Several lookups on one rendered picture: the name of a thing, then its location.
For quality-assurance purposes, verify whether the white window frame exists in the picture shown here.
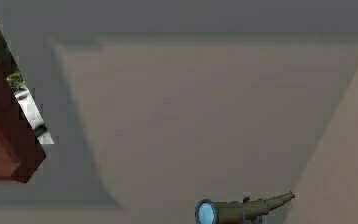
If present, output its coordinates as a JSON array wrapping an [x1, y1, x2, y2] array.
[[14, 89, 55, 146]]

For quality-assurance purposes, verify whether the olive green telescope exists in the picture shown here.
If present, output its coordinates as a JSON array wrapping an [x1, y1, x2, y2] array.
[[194, 190, 296, 224]]

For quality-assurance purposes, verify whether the green house plant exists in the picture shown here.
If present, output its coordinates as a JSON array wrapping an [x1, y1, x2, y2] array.
[[6, 71, 27, 93]]

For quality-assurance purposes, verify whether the reddish brown room door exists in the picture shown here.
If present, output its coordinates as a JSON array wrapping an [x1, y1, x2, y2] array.
[[0, 46, 47, 184]]

